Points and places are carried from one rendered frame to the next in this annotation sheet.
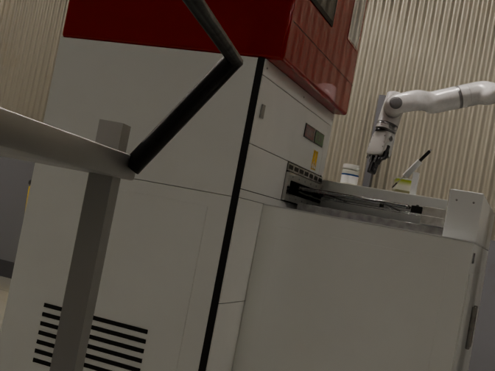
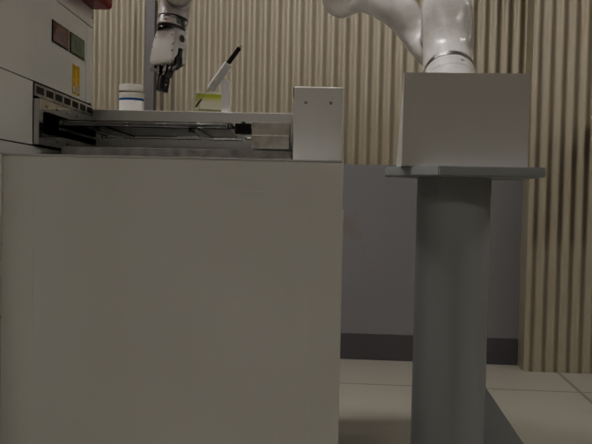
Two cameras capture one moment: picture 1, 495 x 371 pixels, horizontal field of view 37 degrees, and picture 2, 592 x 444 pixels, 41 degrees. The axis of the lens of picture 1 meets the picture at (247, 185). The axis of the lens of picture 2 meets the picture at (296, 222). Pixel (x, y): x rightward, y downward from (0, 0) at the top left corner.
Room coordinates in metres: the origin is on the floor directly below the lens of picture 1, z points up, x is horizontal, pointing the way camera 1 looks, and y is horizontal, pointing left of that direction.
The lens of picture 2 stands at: (0.69, -0.06, 0.76)
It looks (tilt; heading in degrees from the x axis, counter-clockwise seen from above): 2 degrees down; 340
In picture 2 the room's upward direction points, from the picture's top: 1 degrees clockwise
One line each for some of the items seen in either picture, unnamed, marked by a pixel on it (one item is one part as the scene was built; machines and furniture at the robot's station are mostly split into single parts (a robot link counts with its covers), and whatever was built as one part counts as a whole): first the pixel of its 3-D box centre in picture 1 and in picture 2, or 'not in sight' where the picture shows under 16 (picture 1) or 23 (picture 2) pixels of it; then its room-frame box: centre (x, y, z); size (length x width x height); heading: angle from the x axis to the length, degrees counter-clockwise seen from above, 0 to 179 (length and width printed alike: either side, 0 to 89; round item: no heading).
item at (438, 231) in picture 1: (370, 220); (176, 155); (2.42, -0.41, 0.84); 0.50 x 0.02 x 0.03; 69
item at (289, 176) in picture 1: (303, 191); (68, 129); (2.61, -0.20, 0.89); 0.44 x 0.02 x 0.10; 159
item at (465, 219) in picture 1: (468, 221); (316, 135); (2.36, -0.72, 0.89); 0.55 x 0.09 x 0.14; 159
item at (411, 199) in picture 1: (406, 215); (219, 144); (2.88, -0.63, 0.89); 0.62 x 0.35 x 0.14; 69
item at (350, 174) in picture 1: (350, 176); (131, 101); (3.02, -0.40, 1.01); 0.07 x 0.07 x 0.10
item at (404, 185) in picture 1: (404, 187); (210, 105); (2.88, -0.60, 1.00); 0.07 x 0.07 x 0.07; 87
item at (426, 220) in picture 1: (439, 224); (273, 147); (2.47, -0.65, 0.87); 0.36 x 0.08 x 0.03; 159
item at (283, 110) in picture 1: (292, 149); (36, 62); (2.45, -0.12, 1.02); 0.81 x 0.03 x 0.40; 159
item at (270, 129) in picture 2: (435, 212); (270, 129); (2.33, -0.60, 0.89); 0.08 x 0.03 x 0.03; 69
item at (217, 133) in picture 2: (362, 202); (159, 130); (2.55, -0.40, 0.90); 0.34 x 0.34 x 0.01; 69
